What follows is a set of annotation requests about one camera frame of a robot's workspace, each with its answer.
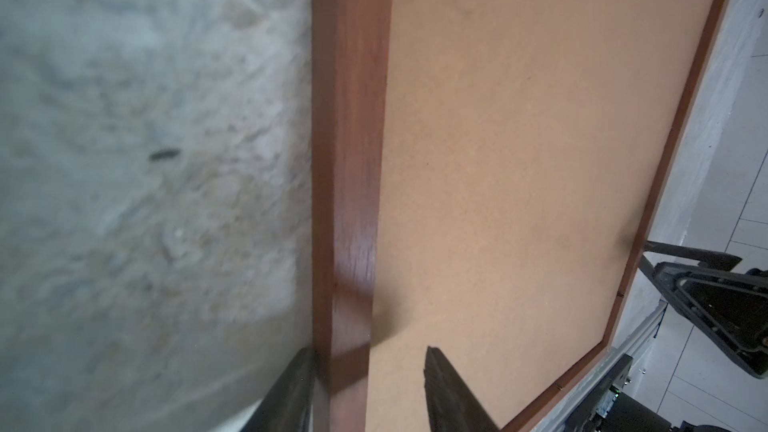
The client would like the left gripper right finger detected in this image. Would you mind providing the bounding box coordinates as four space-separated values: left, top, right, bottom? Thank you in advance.
424 346 500 432

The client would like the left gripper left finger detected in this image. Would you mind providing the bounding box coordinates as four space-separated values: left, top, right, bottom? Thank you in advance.
240 347 315 432

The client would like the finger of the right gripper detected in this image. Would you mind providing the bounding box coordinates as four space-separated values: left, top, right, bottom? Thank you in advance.
639 241 767 380

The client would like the brown cardboard backing board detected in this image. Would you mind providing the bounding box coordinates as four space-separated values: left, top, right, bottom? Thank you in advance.
366 0 713 431

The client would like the brown wooden picture frame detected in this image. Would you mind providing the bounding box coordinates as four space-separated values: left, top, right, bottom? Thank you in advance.
311 0 727 431

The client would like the aluminium front rail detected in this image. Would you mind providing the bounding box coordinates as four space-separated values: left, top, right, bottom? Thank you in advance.
530 299 668 432

